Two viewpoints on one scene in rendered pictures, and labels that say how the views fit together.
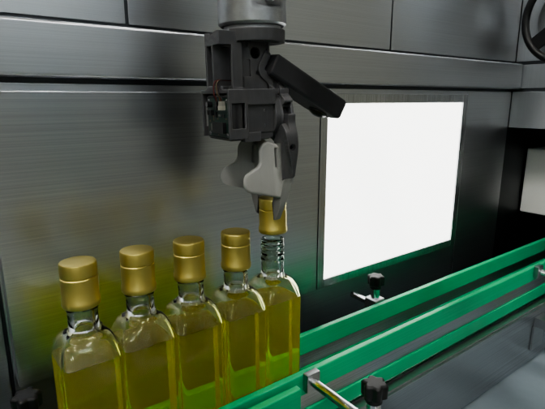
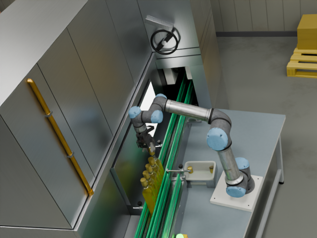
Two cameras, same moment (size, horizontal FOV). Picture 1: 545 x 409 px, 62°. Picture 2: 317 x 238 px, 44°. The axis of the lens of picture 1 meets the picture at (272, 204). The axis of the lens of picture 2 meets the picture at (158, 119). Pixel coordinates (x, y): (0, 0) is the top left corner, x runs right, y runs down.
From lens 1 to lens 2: 208 cm
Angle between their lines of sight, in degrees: 35
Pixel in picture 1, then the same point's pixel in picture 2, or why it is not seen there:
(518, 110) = (158, 64)
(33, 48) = (113, 155)
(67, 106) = (119, 159)
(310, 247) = not seen: hidden behind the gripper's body
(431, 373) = (179, 153)
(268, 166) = (152, 146)
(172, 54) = (121, 136)
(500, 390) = (188, 143)
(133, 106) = (122, 150)
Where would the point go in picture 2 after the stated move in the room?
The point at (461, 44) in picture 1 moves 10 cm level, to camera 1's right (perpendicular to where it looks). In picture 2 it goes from (143, 66) to (153, 59)
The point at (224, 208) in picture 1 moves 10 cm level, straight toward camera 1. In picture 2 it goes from (135, 153) to (145, 158)
